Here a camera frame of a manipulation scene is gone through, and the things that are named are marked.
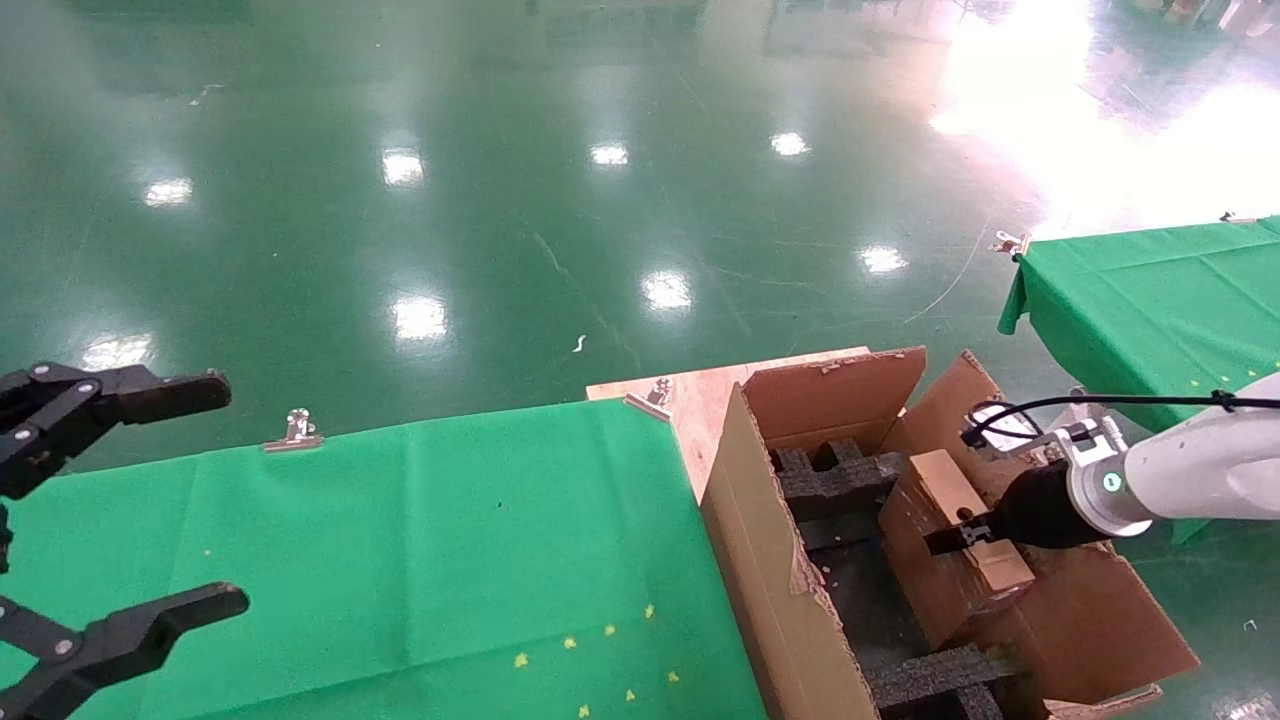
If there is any large open brown carton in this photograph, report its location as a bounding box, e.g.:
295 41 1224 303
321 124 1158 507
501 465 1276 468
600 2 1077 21
698 345 1201 720

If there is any black foam insert block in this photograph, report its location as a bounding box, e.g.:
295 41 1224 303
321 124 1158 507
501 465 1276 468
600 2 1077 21
770 438 911 523
860 645 1031 720

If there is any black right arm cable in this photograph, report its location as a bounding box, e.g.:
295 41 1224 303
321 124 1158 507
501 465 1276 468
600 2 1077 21
960 393 1280 451

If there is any small brown cardboard box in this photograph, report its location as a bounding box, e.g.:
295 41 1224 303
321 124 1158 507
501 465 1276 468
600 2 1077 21
878 450 1038 653

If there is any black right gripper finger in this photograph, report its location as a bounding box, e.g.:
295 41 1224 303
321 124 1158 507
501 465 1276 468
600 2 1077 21
925 515 1011 557

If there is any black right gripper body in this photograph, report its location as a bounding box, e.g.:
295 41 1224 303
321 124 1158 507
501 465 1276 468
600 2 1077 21
998 462 1096 549

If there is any green cloth with yellow stars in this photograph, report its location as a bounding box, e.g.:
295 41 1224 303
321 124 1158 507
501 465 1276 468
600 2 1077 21
0 398 769 720
997 215 1280 546

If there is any black foam bottom sheet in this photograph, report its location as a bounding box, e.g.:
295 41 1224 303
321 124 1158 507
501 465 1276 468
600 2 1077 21
800 515 926 671

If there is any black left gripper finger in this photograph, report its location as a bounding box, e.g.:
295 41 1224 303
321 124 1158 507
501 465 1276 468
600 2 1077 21
0 583 251 720
0 363 233 501

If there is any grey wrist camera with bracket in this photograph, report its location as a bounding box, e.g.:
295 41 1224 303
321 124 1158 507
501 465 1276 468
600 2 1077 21
962 400 1131 471

